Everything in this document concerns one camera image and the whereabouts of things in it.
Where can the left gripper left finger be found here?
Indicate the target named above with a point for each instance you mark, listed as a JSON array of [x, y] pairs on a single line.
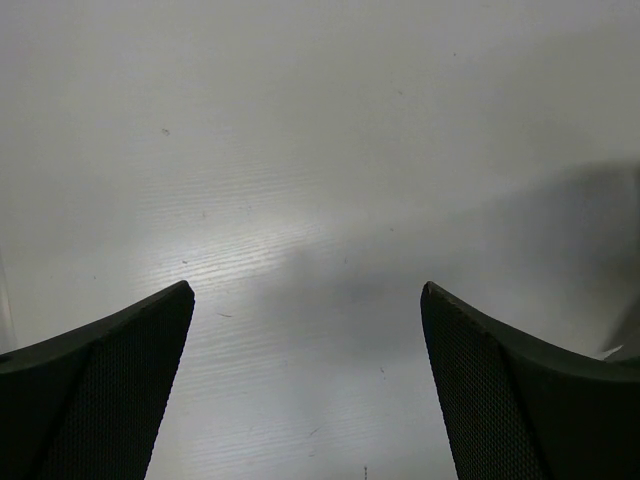
[[88, 404]]

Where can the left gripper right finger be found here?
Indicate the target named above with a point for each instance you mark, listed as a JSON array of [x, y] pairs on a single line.
[[517, 407]]

